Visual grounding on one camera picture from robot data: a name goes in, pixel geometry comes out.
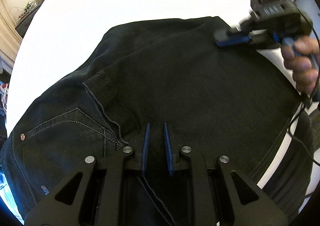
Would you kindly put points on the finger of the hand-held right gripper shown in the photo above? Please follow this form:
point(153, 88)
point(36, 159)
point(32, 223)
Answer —
point(230, 39)

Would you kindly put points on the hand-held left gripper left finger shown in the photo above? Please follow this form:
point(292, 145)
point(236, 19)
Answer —
point(145, 148)

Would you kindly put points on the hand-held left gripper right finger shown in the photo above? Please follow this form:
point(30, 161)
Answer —
point(168, 150)

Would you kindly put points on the black denim pants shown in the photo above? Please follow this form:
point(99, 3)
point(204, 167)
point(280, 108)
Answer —
point(175, 85)

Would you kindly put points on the person's right hand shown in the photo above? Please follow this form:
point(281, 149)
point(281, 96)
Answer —
point(303, 65)

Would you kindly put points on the bed with white sheet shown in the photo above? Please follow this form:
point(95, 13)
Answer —
point(125, 3)

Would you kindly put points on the cream curtain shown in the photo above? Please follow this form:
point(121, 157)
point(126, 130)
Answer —
point(8, 40)

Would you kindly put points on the grey nightstand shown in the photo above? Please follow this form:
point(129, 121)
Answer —
point(26, 17)

